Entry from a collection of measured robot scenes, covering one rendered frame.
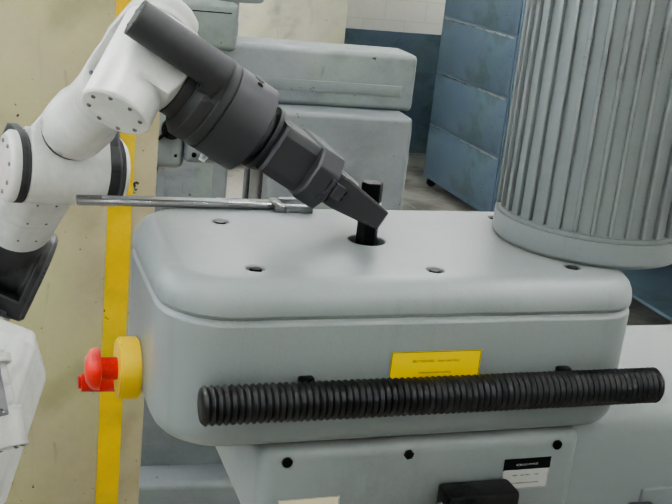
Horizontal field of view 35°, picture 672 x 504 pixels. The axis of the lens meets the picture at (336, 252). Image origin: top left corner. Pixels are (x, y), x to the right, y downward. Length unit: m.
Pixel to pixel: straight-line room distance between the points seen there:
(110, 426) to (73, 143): 1.95
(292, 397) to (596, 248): 0.35
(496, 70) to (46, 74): 6.13
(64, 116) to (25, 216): 0.21
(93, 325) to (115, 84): 1.99
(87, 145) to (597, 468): 0.62
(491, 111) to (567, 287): 7.54
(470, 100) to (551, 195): 7.82
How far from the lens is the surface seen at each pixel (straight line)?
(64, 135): 1.13
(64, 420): 3.01
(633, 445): 1.18
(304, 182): 0.99
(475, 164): 8.76
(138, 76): 0.96
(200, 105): 0.97
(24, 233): 1.33
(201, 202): 1.13
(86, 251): 2.83
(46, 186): 1.18
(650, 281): 7.05
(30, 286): 1.43
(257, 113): 0.99
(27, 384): 1.41
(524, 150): 1.11
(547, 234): 1.09
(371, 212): 1.01
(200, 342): 0.93
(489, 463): 1.09
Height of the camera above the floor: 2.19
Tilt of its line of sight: 17 degrees down
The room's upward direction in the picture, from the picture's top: 6 degrees clockwise
